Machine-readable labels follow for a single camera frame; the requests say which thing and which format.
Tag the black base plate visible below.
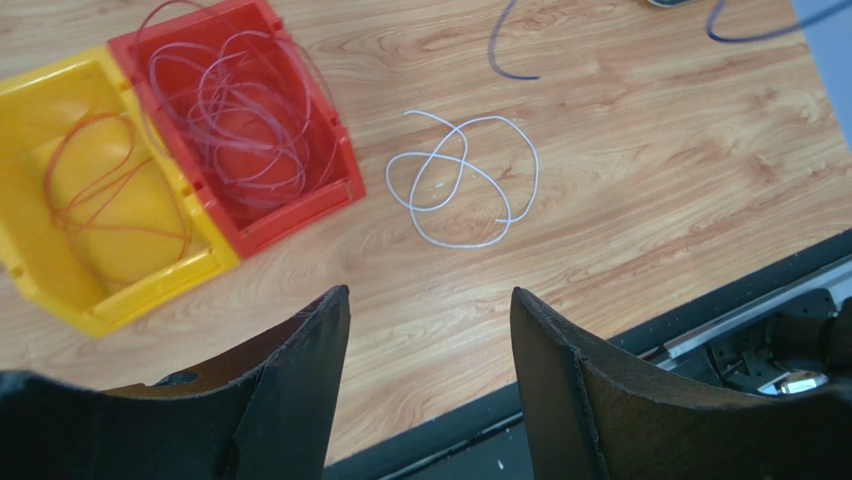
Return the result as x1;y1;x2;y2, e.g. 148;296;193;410
323;231;851;479

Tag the red cable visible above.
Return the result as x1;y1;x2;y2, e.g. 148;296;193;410
133;0;341;208

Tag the red plastic bin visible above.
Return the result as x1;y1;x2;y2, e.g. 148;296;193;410
108;1;366;258

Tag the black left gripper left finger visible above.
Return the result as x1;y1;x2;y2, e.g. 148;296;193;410
1;285;351;479

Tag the orange cable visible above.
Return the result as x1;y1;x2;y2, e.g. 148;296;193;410
43;111;194;288

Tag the yellow plastic bin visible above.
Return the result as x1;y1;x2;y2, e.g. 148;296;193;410
1;47;239;337

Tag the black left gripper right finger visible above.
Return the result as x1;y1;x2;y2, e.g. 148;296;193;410
510;288;851;479

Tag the blue cable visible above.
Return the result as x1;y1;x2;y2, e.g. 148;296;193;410
487;0;852;82

